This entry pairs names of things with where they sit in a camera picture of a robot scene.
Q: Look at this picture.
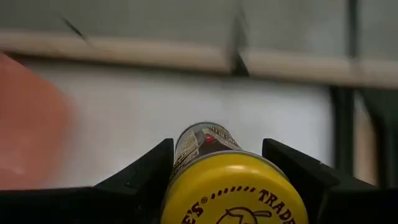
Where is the yellow-lid brown spice jar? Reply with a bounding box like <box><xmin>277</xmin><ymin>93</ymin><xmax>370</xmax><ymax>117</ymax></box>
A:
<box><xmin>159</xmin><ymin>121</ymin><xmax>310</xmax><ymax>224</ymax></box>

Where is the orange plastic bin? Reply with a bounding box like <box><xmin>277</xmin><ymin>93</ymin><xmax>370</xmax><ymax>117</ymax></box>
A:
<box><xmin>0</xmin><ymin>52</ymin><xmax>76</xmax><ymax>191</ymax></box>

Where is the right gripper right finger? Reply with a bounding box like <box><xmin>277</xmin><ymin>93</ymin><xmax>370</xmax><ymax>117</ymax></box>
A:
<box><xmin>261</xmin><ymin>138</ymin><xmax>398</xmax><ymax>224</ymax></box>

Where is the black metal table frame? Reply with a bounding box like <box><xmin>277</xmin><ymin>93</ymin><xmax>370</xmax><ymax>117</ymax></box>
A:
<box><xmin>229</xmin><ymin>0</ymin><xmax>398</xmax><ymax>189</ymax></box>

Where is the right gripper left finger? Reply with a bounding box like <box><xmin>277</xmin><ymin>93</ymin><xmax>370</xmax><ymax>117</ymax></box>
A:
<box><xmin>0</xmin><ymin>138</ymin><xmax>175</xmax><ymax>224</ymax></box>

